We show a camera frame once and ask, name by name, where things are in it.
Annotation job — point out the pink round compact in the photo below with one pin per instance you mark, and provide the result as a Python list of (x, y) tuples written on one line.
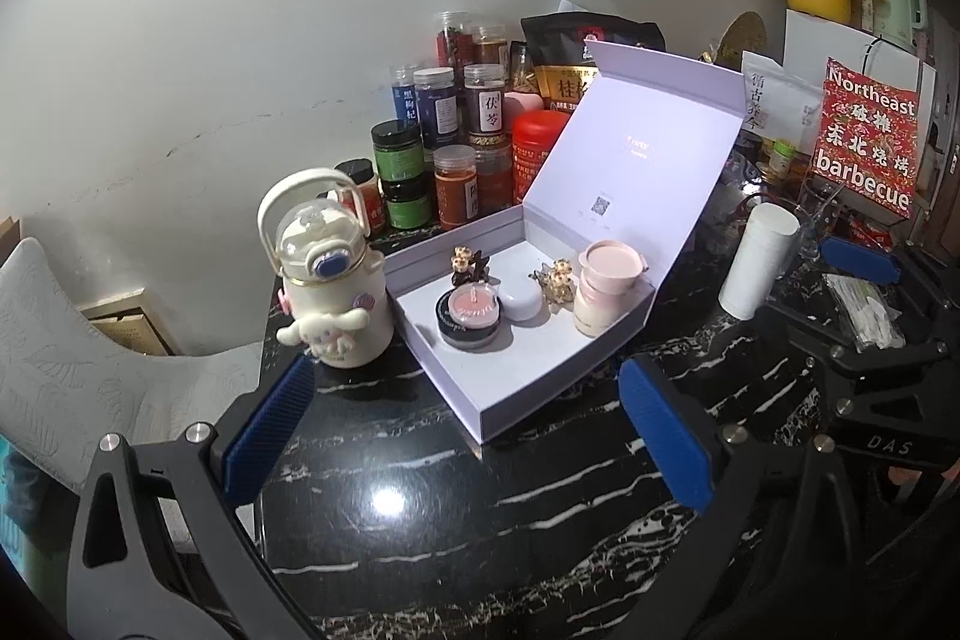
[(474, 304)]

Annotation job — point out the white round compact case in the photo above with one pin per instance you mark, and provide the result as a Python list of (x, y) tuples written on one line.
[(523, 304)]

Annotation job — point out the small green cap bottle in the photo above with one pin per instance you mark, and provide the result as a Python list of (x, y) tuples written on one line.
[(784, 156)]

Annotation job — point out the pink cosmetic jar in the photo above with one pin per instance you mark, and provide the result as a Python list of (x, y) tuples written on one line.
[(611, 261)]

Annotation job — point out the lavender gift box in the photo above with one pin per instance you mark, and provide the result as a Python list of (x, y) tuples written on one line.
[(637, 138)]

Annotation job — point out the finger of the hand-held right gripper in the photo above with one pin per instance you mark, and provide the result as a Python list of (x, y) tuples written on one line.
[(859, 259), (877, 366)]

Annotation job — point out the black round compact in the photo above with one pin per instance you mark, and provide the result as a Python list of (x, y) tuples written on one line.
[(461, 336)]

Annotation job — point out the white character water bottle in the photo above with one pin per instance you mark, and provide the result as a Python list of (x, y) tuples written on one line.
[(330, 295)]

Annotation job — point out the clear glass cup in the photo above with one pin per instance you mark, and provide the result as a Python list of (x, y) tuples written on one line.
[(817, 220)]

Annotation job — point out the dark blue contents clear jar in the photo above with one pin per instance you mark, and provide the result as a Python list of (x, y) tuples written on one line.
[(436, 108)]

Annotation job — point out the red dried contents clear jar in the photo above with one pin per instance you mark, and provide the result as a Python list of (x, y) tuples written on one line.
[(454, 40)]

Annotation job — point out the wooden framed panel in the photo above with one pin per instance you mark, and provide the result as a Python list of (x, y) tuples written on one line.
[(127, 325)]

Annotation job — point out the red label spice jar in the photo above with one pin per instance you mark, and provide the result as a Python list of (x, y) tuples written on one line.
[(358, 190)]

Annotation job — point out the clear packet of white utensils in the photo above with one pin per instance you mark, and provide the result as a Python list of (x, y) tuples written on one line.
[(866, 314)]

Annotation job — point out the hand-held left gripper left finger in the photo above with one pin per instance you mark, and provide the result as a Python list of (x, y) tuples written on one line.
[(270, 430)]

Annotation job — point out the red printed banner bag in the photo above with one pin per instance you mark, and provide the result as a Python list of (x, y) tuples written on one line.
[(870, 138)]

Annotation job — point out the woven straw fan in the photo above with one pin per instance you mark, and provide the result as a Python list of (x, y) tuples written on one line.
[(739, 40)]

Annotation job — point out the green label black lid jar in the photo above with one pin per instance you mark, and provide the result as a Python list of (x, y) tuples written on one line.
[(397, 149), (409, 205)]

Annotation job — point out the white label brown contents jar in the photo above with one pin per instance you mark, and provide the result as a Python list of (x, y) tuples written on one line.
[(486, 104)]

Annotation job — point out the white paper roll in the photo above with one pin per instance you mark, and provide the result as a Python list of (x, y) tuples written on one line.
[(757, 265)]

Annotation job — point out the clear packet of yellow strips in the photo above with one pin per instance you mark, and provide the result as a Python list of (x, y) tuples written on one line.
[(523, 66)]

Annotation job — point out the white printed paper bag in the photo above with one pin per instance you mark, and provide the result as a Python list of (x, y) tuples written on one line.
[(780, 93)]

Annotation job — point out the small dark label jar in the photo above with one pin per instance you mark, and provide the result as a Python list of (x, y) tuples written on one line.
[(403, 96)]

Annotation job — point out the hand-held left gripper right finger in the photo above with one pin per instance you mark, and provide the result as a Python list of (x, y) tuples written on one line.
[(664, 434)]

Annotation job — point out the orange peel clear jar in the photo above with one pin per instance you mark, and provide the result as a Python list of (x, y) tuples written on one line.
[(456, 190)]

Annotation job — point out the cream white cosmetic jar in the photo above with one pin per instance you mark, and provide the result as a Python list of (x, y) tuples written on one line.
[(596, 314)]

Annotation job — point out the red tin canister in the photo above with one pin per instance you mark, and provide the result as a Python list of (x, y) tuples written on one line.
[(538, 153)]

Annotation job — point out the white label reddish clear jar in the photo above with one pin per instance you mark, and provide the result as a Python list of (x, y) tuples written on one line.
[(489, 46)]

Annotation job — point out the pink rounded lid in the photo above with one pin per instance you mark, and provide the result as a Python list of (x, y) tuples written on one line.
[(523, 104)]

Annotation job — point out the white leaf pattern chair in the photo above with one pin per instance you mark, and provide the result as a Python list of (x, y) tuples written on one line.
[(97, 385)]

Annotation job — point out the clear jar of brown contents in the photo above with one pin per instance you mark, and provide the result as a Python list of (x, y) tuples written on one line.
[(495, 175)]

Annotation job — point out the black and gold food bag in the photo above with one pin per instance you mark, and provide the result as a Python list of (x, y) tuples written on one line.
[(570, 48)]

